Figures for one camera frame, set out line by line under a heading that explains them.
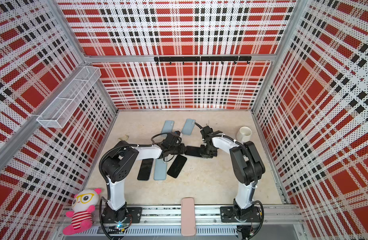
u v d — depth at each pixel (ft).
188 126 3.62
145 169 2.89
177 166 3.25
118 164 1.70
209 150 2.64
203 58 2.89
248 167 1.61
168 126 3.66
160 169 2.96
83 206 2.36
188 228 2.34
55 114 2.26
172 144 2.63
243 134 3.24
